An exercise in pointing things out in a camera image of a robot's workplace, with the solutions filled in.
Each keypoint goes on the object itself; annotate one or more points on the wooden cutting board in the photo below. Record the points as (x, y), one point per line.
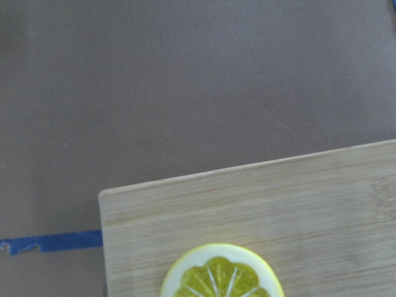
(324, 222)

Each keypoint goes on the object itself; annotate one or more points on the lemon slice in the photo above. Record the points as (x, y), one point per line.
(220, 269)

